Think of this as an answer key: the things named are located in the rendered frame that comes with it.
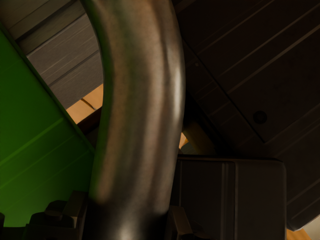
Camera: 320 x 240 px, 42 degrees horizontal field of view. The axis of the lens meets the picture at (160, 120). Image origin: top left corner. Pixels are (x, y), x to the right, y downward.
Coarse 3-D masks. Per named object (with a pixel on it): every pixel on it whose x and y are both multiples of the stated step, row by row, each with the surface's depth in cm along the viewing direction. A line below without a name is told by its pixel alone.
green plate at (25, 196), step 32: (0, 32) 17; (0, 64) 17; (0, 96) 17; (32, 96) 17; (0, 128) 17; (32, 128) 17; (64, 128) 17; (0, 160) 17; (32, 160) 17; (64, 160) 17; (0, 192) 17; (32, 192) 17; (64, 192) 17
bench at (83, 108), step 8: (96, 88) 93; (88, 96) 95; (96, 96) 98; (80, 104) 96; (88, 104) 101; (96, 104) 103; (72, 112) 97; (80, 112) 101; (88, 112) 105; (80, 120) 106
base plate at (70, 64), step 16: (64, 32) 60; (80, 32) 63; (48, 48) 61; (64, 48) 64; (80, 48) 67; (96, 48) 71; (32, 64) 62; (48, 64) 65; (64, 64) 69; (80, 64) 72; (96, 64) 77; (48, 80) 70; (64, 80) 74; (80, 80) 79; (96, 80) 84; (64, 96) 80; (80, 96) 86
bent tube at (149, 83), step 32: (96, 0) 14; (128, 0) 14; (160, 0) 14; (96, 32) 15; (128, 32) 14; (160, 32) 14; (128, 64) 14; (160, 64) 14; (128, 96) 14; (160, 96) 14; (128, 128) 14; (160, 128) 14; (96, 160) 15; (128, 160) 14; (160, 160) 14; (96, 192) 14; (128, 192) 14; (160, 192) 14; (96, 224) 14; (128, 224) 14; (160, 224) 15
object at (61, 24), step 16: (0, 0) 19; (16, 0) 19; (32, 0) 19; (48, 0) 19; (64, 0) 18; (0, 16) 19; (16, 16) 19; (32, 16) 18; (48, 16) 18; (64, 16) 19; (80, 16) 19; (16, 32) 18; (32, 32) 19; (48, 32) 19; (32, 48) 19
